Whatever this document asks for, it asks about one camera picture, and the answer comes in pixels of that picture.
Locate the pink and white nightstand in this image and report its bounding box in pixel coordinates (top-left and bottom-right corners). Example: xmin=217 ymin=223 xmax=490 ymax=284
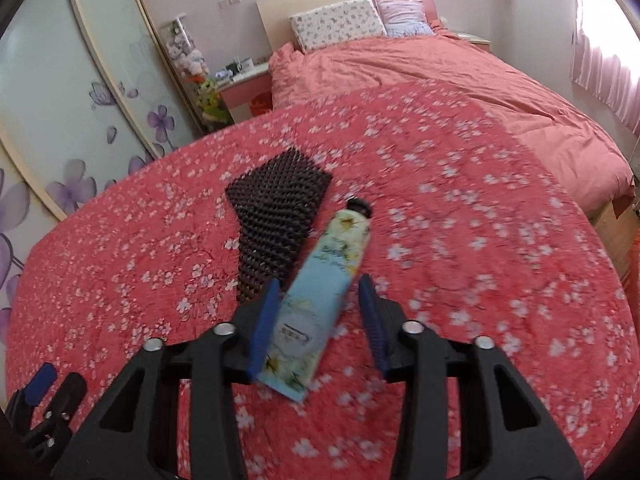
xmin=217 ymin=71 xmax=273 ymax=123

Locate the brown beaded mat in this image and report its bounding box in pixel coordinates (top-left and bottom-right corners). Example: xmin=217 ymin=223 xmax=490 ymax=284
xmin=225 ymin=147 xmax=333 ymax=303

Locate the wooden bed frame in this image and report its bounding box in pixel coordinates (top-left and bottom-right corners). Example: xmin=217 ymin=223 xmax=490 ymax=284
xmin=590 ymin=197 xmax=640 ymax=281

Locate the clear plush toy display tube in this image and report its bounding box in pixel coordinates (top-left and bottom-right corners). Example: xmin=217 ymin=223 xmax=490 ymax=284
xmin=159 ymin=17 xmax=233 ymax=133

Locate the striped pink pillow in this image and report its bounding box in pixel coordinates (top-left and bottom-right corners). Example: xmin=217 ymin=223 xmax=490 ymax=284
xmin=375 ymin=0 xmax=433 ymax=38

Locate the floral hand cream tube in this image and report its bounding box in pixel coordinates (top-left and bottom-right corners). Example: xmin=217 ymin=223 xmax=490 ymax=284
xmin=256 ymin=198 xmax=375 ymax=403

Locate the pink curtain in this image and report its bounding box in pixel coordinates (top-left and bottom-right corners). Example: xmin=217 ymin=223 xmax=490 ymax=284
xmin=570 ymin=0 xmax=640 ymax=136

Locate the wardrobe with purple flower doors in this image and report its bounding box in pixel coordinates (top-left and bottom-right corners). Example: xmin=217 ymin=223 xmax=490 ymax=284
xmin=0 ymin=0 xmax=201 ymax=331

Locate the orange trash bin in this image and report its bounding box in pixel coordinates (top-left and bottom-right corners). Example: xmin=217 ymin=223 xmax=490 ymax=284
xmin=248 ymin=92 xmax=273 ymax=117

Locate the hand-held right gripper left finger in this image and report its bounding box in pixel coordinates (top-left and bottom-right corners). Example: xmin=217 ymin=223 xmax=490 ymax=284
xmin=50 ymin=277 xmax=281 ymax=480

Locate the red floral blanket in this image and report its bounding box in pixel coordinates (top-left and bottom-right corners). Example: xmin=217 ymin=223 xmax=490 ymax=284
xmin=5 ymin=80 xmax=631 ymax=480

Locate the floral white pillow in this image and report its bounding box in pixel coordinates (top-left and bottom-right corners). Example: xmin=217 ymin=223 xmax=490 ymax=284
xmin=290 ymin=0 xmax=388 ymax=53

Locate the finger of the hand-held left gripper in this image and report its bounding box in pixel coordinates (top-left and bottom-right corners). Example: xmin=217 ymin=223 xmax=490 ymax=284
xmin=6 ymin=362 xmax=89 ymax=463

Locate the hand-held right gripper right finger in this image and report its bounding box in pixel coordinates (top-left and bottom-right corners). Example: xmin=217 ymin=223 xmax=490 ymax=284
xmin=357 ymin=274 xmax=586 ymax=480

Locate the pink duvet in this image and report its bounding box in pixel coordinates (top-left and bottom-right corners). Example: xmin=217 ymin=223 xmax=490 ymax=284
xmin=269 ymin=30 xmax=635 ymax=218

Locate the cream and pink headboard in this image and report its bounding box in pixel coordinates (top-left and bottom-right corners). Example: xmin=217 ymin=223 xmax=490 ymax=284
xmin=256 ymin=0 xmax=443 ymax=53

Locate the cream nightstand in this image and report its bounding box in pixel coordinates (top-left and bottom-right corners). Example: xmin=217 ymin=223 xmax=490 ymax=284
xmin=452 ymin=30 xmax=493 ymax=53

